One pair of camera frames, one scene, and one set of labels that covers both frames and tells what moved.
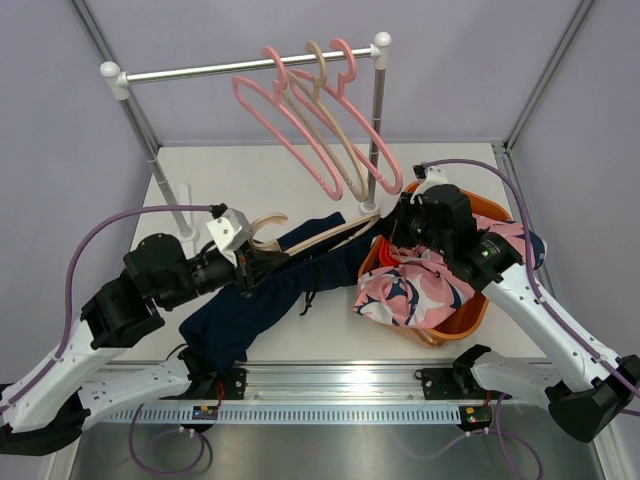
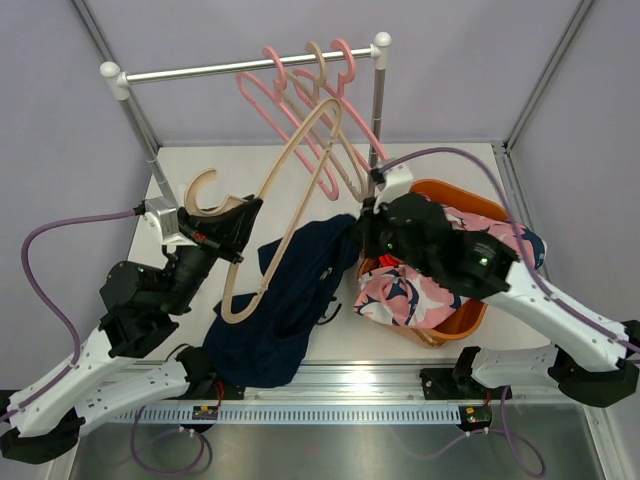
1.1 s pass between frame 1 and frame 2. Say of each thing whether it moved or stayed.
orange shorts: stayed
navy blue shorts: moved
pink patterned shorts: stayed
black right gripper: moved
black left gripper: moved
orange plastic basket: stayed
